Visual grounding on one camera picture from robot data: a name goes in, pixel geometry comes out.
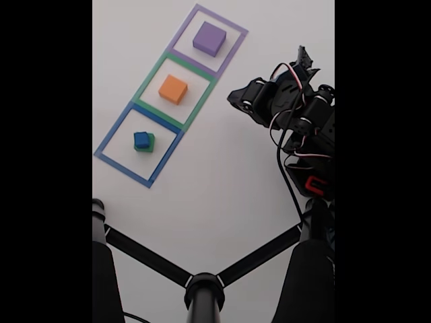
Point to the green cube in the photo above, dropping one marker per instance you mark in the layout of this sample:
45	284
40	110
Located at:
152	143

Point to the small blue cube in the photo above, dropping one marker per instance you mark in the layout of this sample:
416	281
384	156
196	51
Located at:
141	139

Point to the purple cube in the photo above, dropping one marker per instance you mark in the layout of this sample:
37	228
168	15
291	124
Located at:
208	37

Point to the orange cube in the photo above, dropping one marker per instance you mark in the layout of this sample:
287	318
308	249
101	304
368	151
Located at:
173	87

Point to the black tripod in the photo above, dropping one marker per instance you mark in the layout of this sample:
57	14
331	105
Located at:
203	296

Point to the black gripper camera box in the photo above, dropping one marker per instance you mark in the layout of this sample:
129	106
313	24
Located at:
298	71

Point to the purple square frame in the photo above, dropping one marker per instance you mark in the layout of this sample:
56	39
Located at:
183	30

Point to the green square frame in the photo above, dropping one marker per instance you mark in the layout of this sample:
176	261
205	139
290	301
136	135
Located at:
148	80

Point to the blue square frame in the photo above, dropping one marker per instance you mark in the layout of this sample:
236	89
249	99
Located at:
111	134

